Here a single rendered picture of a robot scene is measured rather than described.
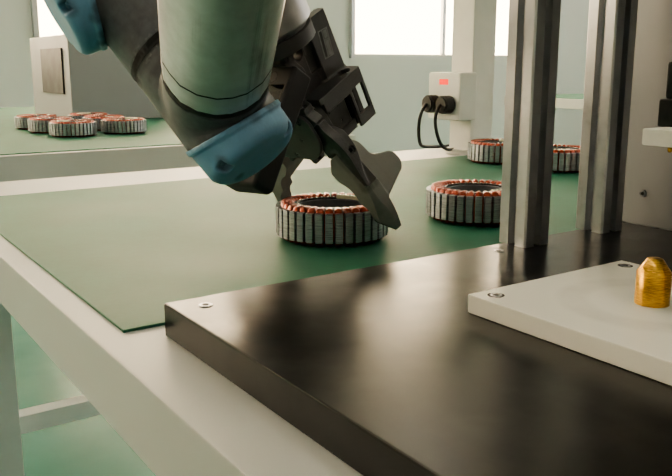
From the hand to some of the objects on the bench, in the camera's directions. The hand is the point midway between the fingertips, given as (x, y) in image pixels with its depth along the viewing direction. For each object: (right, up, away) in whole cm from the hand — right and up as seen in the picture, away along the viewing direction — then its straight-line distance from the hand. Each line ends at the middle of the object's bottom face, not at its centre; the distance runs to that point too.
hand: (336, 224), depth 78 cm
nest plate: (+18, -6, -32) cm, 38 cm away
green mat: (+8, +3, +23) cm, 25 cm away
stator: (0, -1, 0) cm, 1 cm away
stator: (+16, +1, +10) cm, 18 cm away
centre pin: (+18, -5, -33) cm, 38 cm away
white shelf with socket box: (+22, +11, +64) cm, 68 cm away
